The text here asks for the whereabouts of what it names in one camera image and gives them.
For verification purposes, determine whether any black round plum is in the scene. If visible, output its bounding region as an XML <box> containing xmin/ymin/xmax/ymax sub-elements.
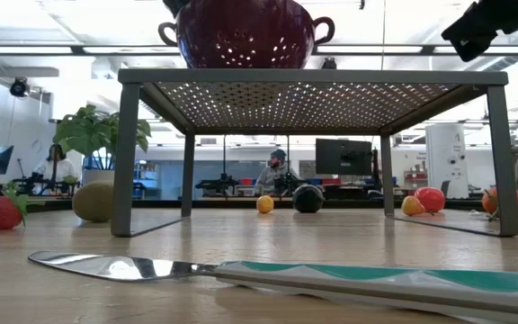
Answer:
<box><xmin>291</xmin><ymin>184</ymin><xmax>326</xmax><ymax>214</ymax></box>

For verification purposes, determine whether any red-purple metal colander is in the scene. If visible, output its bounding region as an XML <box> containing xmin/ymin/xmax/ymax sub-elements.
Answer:
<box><xmin>157</xmin><ymin>0</ymin><xmax>335</xmax><ymax>69</ymax></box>

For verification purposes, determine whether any round red apple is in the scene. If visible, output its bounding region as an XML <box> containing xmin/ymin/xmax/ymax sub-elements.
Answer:
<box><xmin>414</xmin><ymin>186</ymin><xmax>447</xmax><ymax>213</ymax></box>

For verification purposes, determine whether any black computer monitor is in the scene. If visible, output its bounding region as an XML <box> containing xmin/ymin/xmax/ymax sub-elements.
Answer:
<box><xmin>315</xmin><ymin>138</ymin><xmax>373</xmax><ymax>176</ymax></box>

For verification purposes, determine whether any knife with teal white handle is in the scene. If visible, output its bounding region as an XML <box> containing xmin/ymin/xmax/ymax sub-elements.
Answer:
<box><xmin>28</xmin><ymin>250</ymin><xmax>518</xmax><ymax>319</ymax></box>

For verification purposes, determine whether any brown-green kiwi fruit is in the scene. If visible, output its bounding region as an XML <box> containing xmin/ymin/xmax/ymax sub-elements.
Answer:
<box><xmin>71</xmin><ymin>180</ymin><xmax>115</xmax><ymax>223</ymax></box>

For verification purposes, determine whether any orange tangerine with leaves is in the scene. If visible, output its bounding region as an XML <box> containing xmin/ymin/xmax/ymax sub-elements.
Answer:
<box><xmin>481</xmin><ymin>186</ymin><xmax>518</xmax><ymax>222</ymax></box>

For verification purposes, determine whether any horizontal overhead beam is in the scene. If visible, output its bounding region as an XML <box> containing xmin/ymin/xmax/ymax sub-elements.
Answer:
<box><xmin>0</xmin><ymin>43</ymin><xmax>518</xmax><ymax>58</ymax></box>

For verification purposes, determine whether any green potted plant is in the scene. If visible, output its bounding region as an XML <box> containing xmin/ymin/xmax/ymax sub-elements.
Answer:
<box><xmin>53</xmin><ymin>103</ymin><xmax>152</xmax><ymax>185</ymax></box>

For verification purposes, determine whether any black ceiling camera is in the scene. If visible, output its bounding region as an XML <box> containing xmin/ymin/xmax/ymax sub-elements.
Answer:
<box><xmin>9</xmin><ymin>76</ymin><xmax>31</xmax><ymax>99</ymax></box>

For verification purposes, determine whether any blue storage rack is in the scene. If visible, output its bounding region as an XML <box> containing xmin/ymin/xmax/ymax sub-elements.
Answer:
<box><xmin>130</xmin><ymin>160</ymin><xmax>159</xmax><ymax>200</ymax></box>

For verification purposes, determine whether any small yellow-red peach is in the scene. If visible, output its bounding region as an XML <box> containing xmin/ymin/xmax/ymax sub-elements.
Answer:
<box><xmin>401</xmin><ymin>195</ymin><xmax>427</xmax><ymax>217</ymax></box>

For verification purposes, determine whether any grey perforated metal shelf riser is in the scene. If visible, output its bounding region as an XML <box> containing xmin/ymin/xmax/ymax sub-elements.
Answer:
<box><xmin>110</xmin><ymin>67</ymin><xmax>518</xmax><ymax>239</ymax></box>

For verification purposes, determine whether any small yellow-orange round fruit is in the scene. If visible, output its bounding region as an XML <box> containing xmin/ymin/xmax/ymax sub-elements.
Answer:
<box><xmin>255</xmin><ymin>194</ymin><xmax>275</xmax><ymax>215</ymax></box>

